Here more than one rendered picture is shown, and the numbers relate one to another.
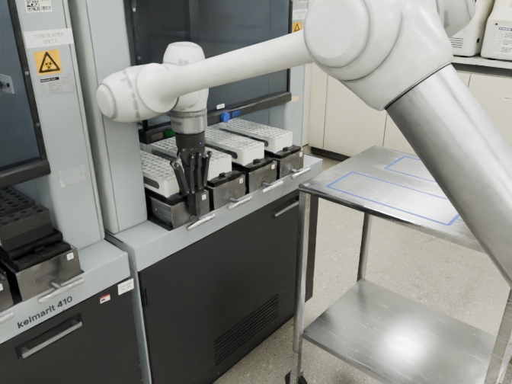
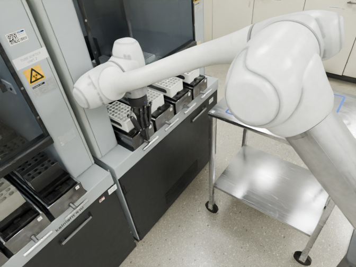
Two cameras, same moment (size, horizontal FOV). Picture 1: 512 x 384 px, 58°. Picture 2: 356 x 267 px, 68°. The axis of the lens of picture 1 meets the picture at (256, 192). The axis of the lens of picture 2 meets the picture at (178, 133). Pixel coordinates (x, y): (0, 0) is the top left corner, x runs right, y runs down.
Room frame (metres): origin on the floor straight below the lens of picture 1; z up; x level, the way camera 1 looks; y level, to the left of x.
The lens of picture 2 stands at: (0.25, 0.03, 1.55)
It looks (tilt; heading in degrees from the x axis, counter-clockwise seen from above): 41 degrees down; 0
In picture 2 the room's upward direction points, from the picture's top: 6 degrees counter-clockwise
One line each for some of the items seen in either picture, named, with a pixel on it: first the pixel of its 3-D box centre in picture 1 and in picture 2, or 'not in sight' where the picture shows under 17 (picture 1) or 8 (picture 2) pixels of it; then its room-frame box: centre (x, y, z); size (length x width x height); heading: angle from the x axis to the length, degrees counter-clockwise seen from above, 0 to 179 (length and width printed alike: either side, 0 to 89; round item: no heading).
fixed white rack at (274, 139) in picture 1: (251, 135); (172, 69); (1.60, 0.01, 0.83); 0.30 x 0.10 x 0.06; 49
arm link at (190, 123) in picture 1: (189, 120); (135, 87); (1.13, 0.17, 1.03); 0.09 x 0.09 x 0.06
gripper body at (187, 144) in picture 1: (190, 147); (138, 103); (1.13, 0.17, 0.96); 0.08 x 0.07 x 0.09; 139
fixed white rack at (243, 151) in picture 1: (222, 145); (154, 82); (1.49, 0.12, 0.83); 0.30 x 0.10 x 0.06; 49
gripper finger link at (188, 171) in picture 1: (188, 173); (139, 118); (1.12, 0.18, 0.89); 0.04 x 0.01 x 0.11; 49
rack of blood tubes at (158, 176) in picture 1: (147, 171); (112, 112); (1.26, 0.32, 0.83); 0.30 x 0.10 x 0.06; 49
